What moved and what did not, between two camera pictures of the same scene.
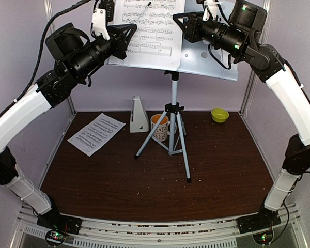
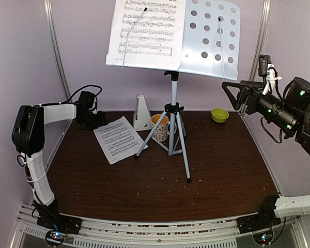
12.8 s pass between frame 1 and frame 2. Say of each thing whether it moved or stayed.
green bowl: stayed
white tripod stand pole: stayed
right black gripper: moved
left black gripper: moved
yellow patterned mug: stayed
